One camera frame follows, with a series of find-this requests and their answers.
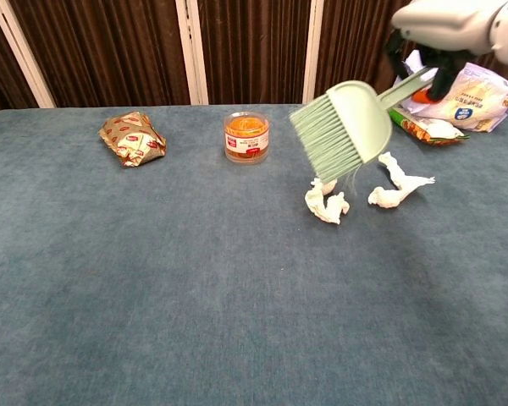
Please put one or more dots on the gold foil snack package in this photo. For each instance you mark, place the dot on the gold foil snack package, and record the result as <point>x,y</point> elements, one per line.
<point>131,139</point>

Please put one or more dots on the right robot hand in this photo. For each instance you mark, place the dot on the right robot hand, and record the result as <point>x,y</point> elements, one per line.
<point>444,21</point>

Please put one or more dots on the blue felt table mat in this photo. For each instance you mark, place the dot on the blue felt table mat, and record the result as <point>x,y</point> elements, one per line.
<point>152,275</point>

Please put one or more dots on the long twisted white paper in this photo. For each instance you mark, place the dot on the long twisted white paper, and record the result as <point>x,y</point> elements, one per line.
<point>400,175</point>

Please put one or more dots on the brown pleated curtain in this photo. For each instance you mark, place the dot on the brown pleated curtain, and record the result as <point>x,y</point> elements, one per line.
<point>110,51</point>

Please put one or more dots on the green orange snack bag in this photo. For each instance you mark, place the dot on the green orange snack bag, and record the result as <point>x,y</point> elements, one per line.
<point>423,129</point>

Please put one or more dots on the clear jar orange contents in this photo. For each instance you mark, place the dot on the clear jar orange contents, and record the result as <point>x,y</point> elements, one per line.
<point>245,139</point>

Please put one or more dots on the green hand brush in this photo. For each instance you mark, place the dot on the green hand brush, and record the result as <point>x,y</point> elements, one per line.
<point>351,114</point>

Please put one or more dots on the white screen frame post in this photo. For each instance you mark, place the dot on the white screen frame post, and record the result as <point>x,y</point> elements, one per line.
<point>23,55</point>
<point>313,51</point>
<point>191,51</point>

